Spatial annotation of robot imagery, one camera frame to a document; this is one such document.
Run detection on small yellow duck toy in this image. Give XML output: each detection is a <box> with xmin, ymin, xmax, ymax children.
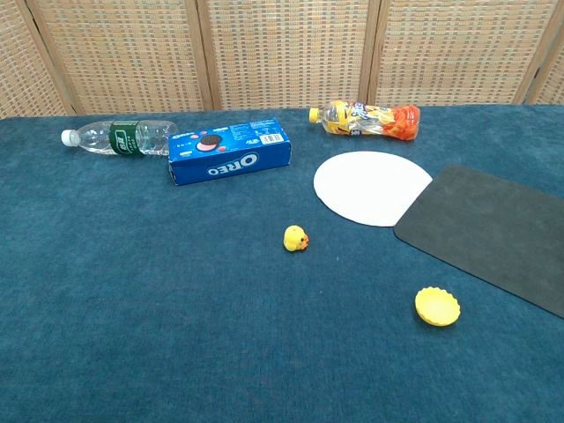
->
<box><xmin>282</xmin><ymin>225</ymin><xmax>310</xmax><ymax>253</ymax></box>

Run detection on woven wooden folding screen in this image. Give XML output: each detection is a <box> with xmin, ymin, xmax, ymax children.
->
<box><xmin>0</xmin><ymin>0</ymin><xmax>564</xmax><ymax>120</ymax></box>

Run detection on blue carpet table mat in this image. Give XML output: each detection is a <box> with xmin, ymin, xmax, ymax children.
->
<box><xmin>0</xmin><ymin>104</ymin><xmax>564</xmax><ymax>423</ymax></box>

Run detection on small yellow ball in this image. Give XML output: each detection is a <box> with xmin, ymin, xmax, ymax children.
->
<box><xmin>414</xmin><ymin>286</ymin><xmax>462</xmax><ymax>328</ymax></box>

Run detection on white round paper disc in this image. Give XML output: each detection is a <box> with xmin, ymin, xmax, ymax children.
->
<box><xmin>313</xmin><ymin>151</ymin><xmax>434</xmax><ymax>227</ymax></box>

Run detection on clear green-label water bottle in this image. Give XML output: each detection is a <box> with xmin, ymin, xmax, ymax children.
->
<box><xmin>61</xmin><ymin>119</ymin><xmax>179</xmax><ymax>157</ymax></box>

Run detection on blue Oreo cookie box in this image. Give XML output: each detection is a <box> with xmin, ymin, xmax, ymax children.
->
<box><xmin>167</xmin><ymin>117</ymin><xmax>293</xmax><ymax>187</ymax></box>

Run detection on black rectangular mouse pad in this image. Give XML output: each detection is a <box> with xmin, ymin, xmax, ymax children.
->
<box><xmin>393</xmin><ymin>164</ymin><xmax>564</xmax><ymax>320</ymax></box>

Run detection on orange juice drink bottle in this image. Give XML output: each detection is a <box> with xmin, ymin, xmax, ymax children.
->
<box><xmin>308</xmin><ymin>100</ymin><xmax>421</xmax><ymax>142</ymax></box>

